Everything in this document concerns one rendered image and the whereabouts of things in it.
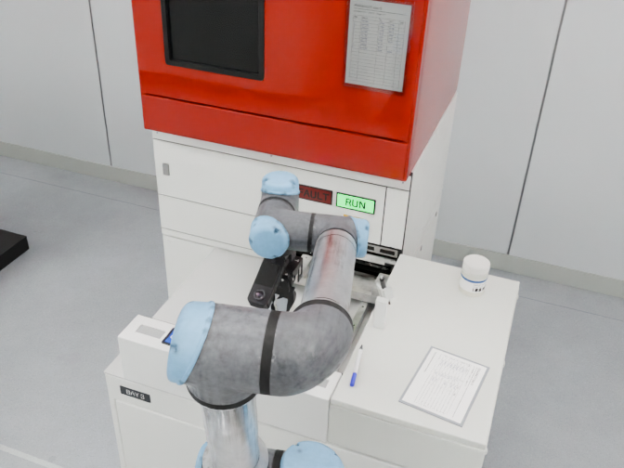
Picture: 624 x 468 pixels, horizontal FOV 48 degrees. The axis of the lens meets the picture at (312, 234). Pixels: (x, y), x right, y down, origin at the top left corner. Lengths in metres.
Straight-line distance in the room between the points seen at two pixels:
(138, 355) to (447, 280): 0.85
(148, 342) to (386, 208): 0.76
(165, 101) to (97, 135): 2.36
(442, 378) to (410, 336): 0.16
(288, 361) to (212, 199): 1.35
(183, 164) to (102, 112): 2.15
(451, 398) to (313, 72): 0.88
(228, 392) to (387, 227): 1.14
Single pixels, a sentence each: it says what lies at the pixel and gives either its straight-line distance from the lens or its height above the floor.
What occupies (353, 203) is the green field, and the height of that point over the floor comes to 1.10.
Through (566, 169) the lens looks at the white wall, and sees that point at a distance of 3.50.
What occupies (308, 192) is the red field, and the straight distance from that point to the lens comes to 2.05.
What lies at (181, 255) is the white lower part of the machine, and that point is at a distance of 2.41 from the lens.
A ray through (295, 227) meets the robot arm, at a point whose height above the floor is 1.43.
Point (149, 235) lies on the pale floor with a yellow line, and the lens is 3.93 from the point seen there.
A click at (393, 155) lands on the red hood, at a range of 1.86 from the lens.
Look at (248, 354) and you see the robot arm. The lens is 0.92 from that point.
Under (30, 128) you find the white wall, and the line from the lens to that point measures 4.75.
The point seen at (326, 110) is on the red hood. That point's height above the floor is 1.39.
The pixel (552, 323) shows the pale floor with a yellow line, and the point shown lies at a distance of 3.53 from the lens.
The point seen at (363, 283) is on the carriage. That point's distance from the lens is 2.07.
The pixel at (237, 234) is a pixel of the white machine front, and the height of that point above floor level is 0.89.
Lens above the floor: 2.11
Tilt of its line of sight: 33 degrees down
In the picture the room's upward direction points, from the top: 2 degrees clockwise
